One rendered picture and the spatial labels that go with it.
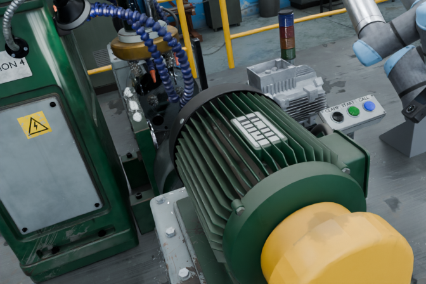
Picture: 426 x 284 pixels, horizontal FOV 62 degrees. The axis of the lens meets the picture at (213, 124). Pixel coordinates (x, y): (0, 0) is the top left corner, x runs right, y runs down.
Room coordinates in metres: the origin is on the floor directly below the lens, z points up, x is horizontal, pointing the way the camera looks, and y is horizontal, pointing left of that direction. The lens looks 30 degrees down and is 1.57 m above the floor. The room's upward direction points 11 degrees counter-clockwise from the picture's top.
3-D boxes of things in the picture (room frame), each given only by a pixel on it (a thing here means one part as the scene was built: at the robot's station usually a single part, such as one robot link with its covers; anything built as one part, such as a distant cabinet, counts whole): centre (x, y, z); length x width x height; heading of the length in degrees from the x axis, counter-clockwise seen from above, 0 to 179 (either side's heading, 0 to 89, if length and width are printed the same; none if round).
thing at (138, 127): (0.91, 0.25, 0.97); 0.30 x 0.11 x 0.34; 14
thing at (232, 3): (5.85, -0.50, 0.41); 0.52 x 0.47 x 0.82; 101
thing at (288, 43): (1.37, -0.36, 1.10); 0.06 x 0.06 x 0.04
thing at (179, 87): (1.27, 0.18, 1.04); 0.41 x 0.25 x 0.25; 14
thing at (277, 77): (1.02, -0.21, 1.11); 0.12 x 0.11 x 0.07; 104
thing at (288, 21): (1.37, -0.36, 1.19); 0.06 x 0.06 x 0.04
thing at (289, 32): (1.37, -0.36, 1.14); 0.06 x 0.06 x 0.04
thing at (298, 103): (1.03, -0.25, 1.01); 0.20 x 0.19 x 0.19; 104
